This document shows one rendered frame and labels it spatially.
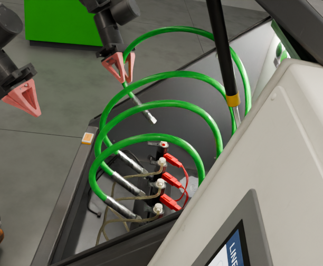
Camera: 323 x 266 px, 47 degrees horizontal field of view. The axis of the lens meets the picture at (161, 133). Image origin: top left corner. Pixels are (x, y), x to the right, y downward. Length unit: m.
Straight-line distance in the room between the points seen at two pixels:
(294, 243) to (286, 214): 0.03
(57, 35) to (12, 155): 1.95
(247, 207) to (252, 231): 0.03
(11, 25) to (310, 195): 0.63
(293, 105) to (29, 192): 2.16
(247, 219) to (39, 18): 4.02
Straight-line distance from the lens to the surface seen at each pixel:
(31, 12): 4.29
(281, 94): 0.45
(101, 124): 0.86
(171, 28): 0.93
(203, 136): 1.34
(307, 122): 0.39
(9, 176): 2.60
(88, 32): 4.33
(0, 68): 0.83
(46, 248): 0.96
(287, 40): 0.97
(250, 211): 0.41
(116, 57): 1.01
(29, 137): 2.93
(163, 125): 1.32
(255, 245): 0.38
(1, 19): 0.79
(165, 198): 0.86
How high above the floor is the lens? 1.70
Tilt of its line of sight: 33 degrees down
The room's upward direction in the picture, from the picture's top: 11 degrees clockwise
